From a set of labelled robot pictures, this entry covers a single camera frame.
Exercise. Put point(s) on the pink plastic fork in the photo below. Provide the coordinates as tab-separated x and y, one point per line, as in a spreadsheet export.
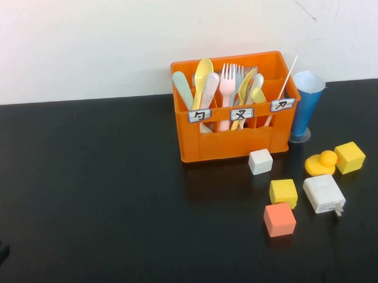
227	87

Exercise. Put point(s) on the yellow plastic fork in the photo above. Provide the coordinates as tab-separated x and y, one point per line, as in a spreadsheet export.
244	86

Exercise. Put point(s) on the orange plastic cutlery holder crate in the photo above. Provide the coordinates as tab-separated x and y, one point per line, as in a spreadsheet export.
239	146

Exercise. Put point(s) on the white paper label spoon character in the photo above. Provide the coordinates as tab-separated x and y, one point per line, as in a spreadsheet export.
200	116

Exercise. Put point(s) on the yellow plastic spoon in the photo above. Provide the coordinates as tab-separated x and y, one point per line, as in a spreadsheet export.
205	69

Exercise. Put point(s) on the white foam cube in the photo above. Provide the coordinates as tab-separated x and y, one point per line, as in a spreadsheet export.
260	162

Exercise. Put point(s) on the white paper label fork character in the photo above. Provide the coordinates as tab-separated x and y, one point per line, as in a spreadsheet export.
242	113

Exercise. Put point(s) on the orange foam cube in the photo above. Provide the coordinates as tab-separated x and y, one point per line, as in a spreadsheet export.
280	220

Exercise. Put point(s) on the yellow foam cube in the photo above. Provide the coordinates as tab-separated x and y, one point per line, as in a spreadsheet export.
351	157
283	192

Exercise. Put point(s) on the light blue plastic fork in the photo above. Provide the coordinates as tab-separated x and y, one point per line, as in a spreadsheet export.
239	76

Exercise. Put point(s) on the white paper label knife character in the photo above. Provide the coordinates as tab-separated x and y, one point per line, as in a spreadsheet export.
282	105

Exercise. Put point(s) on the white power adapter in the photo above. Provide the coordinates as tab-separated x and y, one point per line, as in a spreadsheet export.
323	192

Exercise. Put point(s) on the yellow rubber duck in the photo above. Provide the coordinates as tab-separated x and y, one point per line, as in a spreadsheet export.
317	165

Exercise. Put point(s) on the thin white plastic stick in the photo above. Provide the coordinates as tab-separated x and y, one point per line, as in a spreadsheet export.
286	82

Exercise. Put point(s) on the blue cone cup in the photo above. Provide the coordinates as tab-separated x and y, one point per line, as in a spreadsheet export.
306	112

